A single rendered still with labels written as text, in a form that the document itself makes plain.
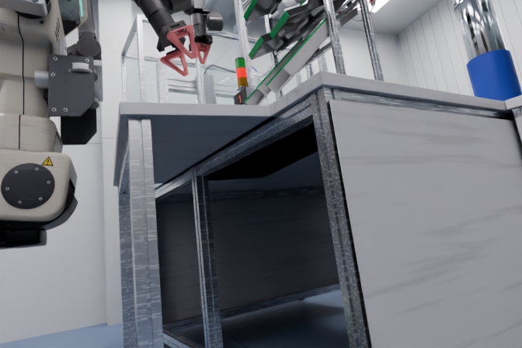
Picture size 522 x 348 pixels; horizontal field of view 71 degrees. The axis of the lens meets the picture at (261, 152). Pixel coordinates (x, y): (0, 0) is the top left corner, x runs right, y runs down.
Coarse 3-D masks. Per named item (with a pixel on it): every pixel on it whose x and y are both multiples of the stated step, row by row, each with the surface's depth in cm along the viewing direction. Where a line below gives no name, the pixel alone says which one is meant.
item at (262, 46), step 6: (264, 36) 125; (288, 36) 133; (300, 36) 141; (306, 36) 146; (258, 42) 127; (264, 42) 125; (270, 42) 128; (276, 42) 132; (282, 42) 136; (252, 48) 131; (258, 48) 129; (264, 48) 131; (270, 48) 135; (276, 48) 139; (252, 54) 133; (258, 54) 134; (264, 54) 138
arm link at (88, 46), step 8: (88, 0) 130; (88, 8) 129; (88, 16) 128; (88, 24) 128; (80, 32) 123; (88, 32) 124; (80, 40) 123; (88, 40) 123; (96, 40) 124; (80, 48) 122; (88, 48) 123; (96, 48) 124; (80, 56) 123; (88, 56) 122; (96, 56) 124
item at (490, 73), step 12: (480, 60) 142; (492, 60) 139; (504, 60) 139; (468, 72) 149; (480, 72) 142; (492, 72) 139; (504, 72) 138; (516, 72) 139; (480, 84) 142; (492, 84) 138; (504, 84) 137; (516, 84) 137; (480, 96) 142; (492, 96) 138; (504, 96) 136; (516, 96) 135
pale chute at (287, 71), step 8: (320, 24) 115; (320, 32) 114; (328, 32) 115; (312, 40) 112; (320, 40) 113; (304, 48) 111; (312, 48) 112; (296, 56) 109; (304, 56) 110; (288, 64) 107; (296, 64) 108; (280, 72) 120; (288, 72) 106; (296, 72) 107; (272, 80) 119; (280, 80) 120; (288, 80) 109; (272, 88) 118; (280, 88) 114
